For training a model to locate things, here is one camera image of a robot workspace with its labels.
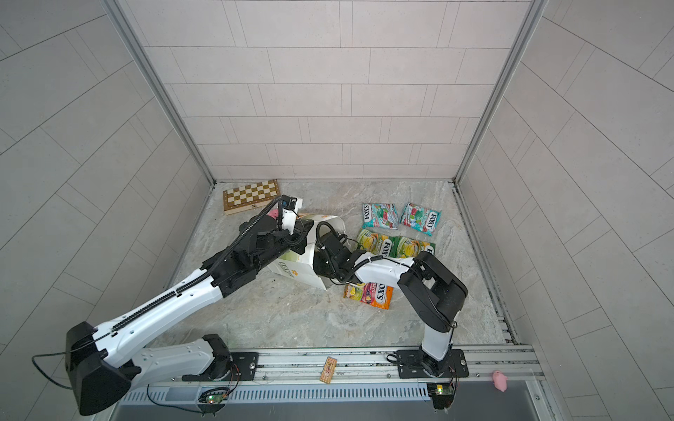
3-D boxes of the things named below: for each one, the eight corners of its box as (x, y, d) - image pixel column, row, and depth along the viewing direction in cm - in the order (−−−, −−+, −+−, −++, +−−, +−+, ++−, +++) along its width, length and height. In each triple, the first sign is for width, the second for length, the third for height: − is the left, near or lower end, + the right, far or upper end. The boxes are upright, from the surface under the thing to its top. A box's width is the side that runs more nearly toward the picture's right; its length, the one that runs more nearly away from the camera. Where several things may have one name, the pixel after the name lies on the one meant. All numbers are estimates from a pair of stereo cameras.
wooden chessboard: (226, 217, 105) (223, 213, 103) (225, 194, 113) (223, 190, 111) (282, 203, 110) (281, 198, 108) (277, 182, 118) (276, 178, 115)
